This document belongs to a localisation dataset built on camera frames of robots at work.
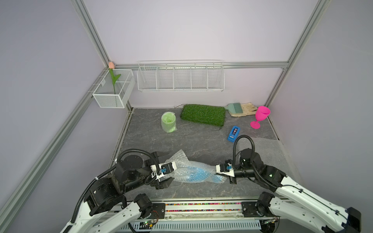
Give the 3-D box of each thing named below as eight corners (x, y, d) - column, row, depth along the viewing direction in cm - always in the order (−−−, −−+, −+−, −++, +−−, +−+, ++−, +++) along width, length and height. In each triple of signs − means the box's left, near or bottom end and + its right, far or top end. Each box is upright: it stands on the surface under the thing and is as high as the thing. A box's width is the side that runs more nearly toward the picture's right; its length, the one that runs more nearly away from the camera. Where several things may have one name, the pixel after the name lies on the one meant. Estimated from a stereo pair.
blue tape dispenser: (226, 139, 104) (227, 135, 100) (232, 128, 110) (234, 124, 106) (234, 143, 102) (236, 139, 98) (240, 132, 108) (241, 128, 104)
